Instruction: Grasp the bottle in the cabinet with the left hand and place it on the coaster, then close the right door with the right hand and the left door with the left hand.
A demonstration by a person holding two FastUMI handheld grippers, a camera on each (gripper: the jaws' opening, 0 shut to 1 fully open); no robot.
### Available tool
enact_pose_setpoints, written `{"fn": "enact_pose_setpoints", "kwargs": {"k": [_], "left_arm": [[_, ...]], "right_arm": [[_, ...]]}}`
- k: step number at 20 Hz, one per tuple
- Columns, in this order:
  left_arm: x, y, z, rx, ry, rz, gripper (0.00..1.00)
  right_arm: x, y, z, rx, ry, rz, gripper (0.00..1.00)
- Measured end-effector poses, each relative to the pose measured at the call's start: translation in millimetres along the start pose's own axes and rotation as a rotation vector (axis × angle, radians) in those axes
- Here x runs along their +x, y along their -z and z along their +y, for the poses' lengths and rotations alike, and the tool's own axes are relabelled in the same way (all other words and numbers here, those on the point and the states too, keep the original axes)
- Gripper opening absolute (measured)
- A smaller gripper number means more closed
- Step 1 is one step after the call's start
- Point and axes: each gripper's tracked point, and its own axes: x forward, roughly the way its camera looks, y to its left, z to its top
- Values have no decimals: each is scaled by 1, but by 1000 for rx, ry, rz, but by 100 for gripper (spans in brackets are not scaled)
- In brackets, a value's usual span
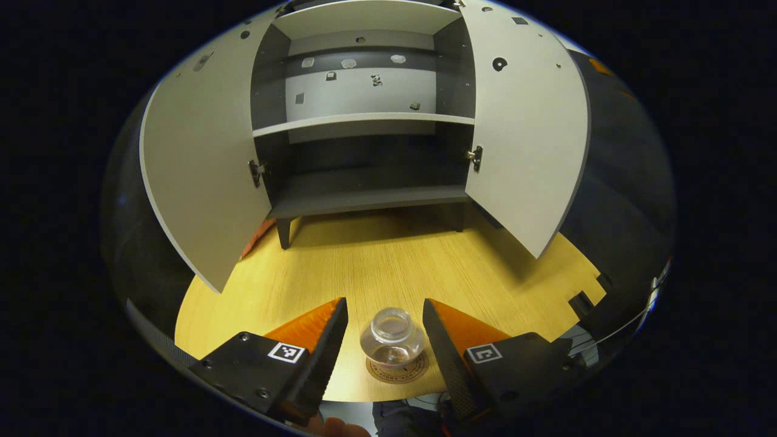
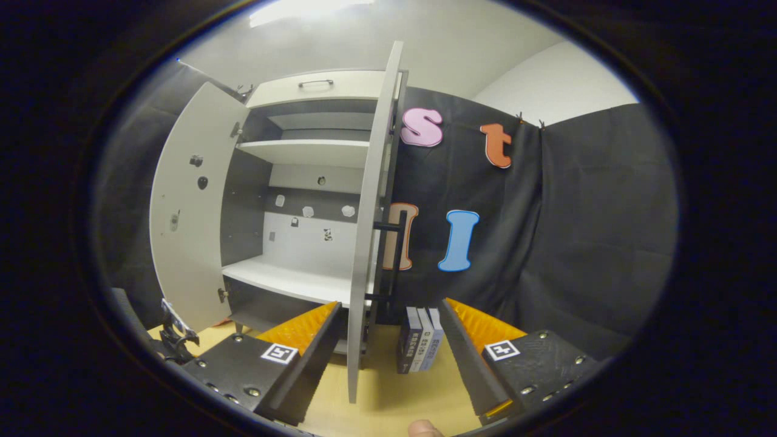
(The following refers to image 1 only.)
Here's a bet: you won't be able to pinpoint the clear bottle with pink label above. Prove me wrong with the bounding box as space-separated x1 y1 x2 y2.
359 307 426 368

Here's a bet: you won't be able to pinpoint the person's dark trousers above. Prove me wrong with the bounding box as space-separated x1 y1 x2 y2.
372 398 453 437

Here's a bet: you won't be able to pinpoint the round brown coaster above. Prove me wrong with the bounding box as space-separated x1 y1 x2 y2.
365 351 430 385

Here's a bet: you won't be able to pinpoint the black backdrop cloth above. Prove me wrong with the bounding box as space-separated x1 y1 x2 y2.
100 36 677 365

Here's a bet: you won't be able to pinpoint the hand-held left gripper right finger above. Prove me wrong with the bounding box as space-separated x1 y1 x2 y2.
422 298 577 425

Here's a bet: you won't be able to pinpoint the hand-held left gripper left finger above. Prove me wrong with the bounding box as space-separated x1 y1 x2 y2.
187 297 350 427

